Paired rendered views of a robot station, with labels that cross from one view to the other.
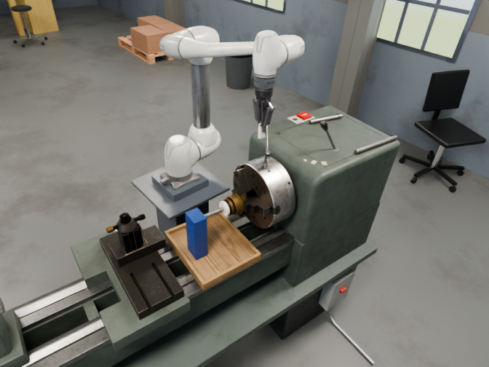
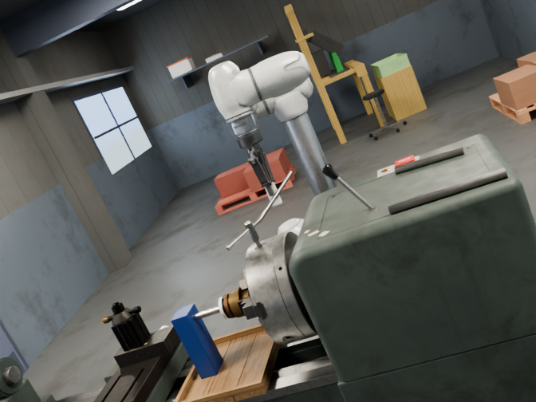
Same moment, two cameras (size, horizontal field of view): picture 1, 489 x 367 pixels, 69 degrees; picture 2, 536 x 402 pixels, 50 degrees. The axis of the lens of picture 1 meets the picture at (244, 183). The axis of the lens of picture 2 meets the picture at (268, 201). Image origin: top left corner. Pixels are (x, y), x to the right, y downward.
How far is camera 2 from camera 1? 1.56 m
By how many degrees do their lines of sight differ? 54
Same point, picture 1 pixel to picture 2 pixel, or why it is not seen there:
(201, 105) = (309, 173)
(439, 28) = not seen: outside the picture
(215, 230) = (254, 346)
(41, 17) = (403, 98)
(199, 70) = (289, 128)
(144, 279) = (120, 384)
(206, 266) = (201, 388)
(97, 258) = not seen: hidden behind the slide
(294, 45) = (266, 68)
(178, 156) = not seen: hidden behind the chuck
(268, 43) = (211, 79)
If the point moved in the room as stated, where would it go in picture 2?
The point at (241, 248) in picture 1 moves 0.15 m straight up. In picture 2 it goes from (255, 373) to (234, 332)
